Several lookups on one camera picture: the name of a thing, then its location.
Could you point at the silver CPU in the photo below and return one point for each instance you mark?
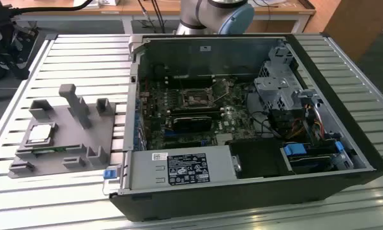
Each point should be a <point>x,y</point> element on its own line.
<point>42,132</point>

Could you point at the black RAM slot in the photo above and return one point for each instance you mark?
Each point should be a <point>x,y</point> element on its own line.
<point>195,115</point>
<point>195,110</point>

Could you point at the CPU socket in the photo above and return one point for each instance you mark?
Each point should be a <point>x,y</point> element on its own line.
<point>196,98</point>

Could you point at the black expansion card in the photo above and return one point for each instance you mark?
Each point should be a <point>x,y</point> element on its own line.
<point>192,123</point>

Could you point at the green motherboard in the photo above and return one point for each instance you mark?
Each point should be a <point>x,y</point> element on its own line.
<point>240,124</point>

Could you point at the silver power supply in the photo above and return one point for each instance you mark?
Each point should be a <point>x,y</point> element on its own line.
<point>147,167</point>

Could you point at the grey metal disk bay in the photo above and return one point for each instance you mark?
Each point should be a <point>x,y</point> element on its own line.
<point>272,95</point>

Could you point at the blue disk carrier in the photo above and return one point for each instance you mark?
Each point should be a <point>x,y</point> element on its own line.
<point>296,149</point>

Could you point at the blue case latch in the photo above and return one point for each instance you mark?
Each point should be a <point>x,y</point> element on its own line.
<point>110,174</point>

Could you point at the black PC case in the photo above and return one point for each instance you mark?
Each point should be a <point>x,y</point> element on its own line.
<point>211,203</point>

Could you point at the grey parts rack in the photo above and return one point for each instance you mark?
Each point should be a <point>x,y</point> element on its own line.
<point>67,134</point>

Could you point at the green RAM stick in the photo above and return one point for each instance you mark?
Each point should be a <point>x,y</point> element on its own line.
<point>51,150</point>

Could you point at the blue plastic clip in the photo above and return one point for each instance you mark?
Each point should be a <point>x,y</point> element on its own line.
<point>340,146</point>

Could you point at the wooden desk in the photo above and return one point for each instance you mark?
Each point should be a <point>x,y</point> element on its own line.
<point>275,12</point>

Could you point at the black equipment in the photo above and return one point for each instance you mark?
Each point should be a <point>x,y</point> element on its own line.
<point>6,48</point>

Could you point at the brown wooden cabinet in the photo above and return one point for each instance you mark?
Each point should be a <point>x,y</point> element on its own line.
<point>361,24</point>

